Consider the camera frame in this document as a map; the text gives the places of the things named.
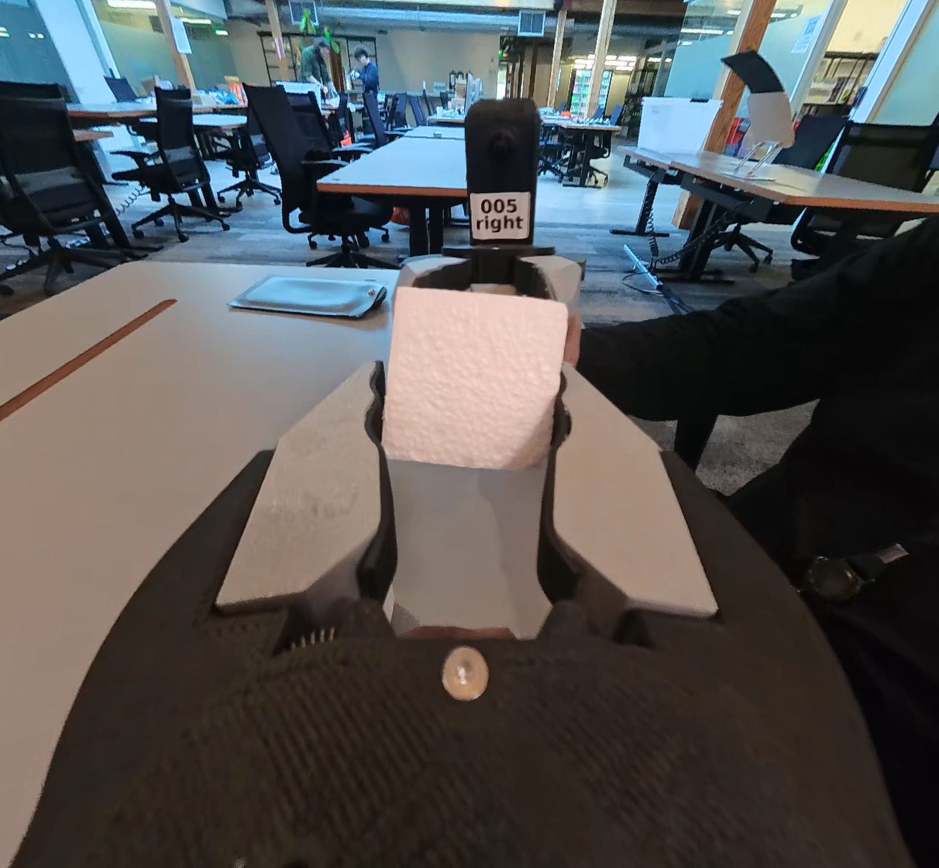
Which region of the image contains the white hard foam cube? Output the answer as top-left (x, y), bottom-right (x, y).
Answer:
top-left (381, 286), bottom-right (571, 473)

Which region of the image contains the wooden support post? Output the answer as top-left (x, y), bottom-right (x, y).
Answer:
top-left (673, 0), bottom-right (804, 231)

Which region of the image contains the person's right forearm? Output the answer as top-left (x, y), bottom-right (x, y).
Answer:
top-left (580, 219), bottom-right (939, 429)

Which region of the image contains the black office chair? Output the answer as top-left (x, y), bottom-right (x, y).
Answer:
top-left (791, 116), bottom-right (939, 278)

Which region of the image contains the cluster of black office chairs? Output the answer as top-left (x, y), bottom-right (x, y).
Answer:
top-left (0, 76), bottom-right (441, 297)

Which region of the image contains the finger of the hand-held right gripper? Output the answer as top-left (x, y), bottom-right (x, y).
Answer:
top-left (524, 257), bottom-right (586, 330)
top-left (400, 255), bottom-right (474, 293)

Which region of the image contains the grey flat pouch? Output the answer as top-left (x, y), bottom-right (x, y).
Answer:
top-left (229, 275), bottom-right (388, 319)

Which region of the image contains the white power strip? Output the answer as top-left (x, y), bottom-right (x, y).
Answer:
top-left (622, 245), bottom-right (665, 291)

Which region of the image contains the clear acrylic stand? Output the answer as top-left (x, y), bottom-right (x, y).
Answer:
top-left (734, 142), bottom-right (780, 181)

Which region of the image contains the curved black white card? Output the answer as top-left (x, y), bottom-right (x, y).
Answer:
top-left (721, 50), bottom-right (797, 150)

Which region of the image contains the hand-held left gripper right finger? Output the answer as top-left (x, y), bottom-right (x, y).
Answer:
top-left (537, 362), bottom-right (720, 620)

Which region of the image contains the person's dark clothed body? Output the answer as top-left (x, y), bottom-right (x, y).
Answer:
top-left (675, 215), bottom-right (939, 868)

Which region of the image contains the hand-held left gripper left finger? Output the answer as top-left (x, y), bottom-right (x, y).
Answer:
top-left (215, 360), bottom-right (399, 616)

